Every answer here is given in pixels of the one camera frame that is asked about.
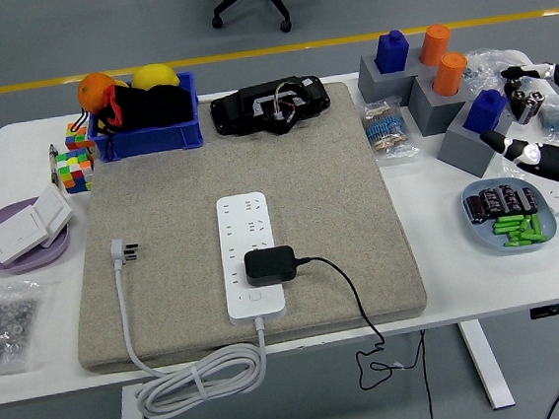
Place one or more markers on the large colourful puzzle cube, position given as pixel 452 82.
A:
pixel 75 172

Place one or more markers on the clear bag of blue parts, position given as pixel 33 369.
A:
pixel 488 60

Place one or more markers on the grey block holder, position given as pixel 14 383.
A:
pixel 431 111
pixel 376 86
pixel 462 152

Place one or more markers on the yellow lemon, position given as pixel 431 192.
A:
pixel 153 75

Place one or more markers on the orange cylinder peg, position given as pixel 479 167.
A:
pixel 450 74
pixel 434 43

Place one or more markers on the small colourful puzzle cube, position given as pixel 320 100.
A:
pixel 74 137

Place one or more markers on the large white wall switch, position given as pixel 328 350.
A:
pixel 17 237

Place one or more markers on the light blue plate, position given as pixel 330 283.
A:
pixel 480 239

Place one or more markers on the green battery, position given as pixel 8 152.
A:
pixel 536 224
pixel 506 228
pixel 518 243
pixel 533 236
pixel 508 221
pixel 525 224

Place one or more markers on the white power strip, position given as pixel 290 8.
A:
pixel 241 218

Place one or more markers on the blue bottle-shaped peg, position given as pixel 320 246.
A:
pixel 484 113
pixel 391 52

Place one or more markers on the purple plate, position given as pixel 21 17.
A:
pixel 37 262

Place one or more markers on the clear plastic bag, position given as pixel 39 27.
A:
pixel 516 172

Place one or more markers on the bag of taped resistors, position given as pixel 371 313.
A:
pixel 386 130

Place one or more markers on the black office chair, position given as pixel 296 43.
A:
pixel 285 24

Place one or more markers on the grey-brown mat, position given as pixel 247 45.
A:
pixel 158 181

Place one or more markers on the small white wall switch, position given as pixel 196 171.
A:
pixel 54 209

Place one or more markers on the bag of metal nuts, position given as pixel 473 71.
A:
pixel 3 327

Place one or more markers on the orange fruit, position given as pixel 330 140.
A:
pixel 92 89

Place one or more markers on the silver pen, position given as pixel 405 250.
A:
pixel 53 164

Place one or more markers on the blue plastic bin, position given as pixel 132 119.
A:
pixel 154 140

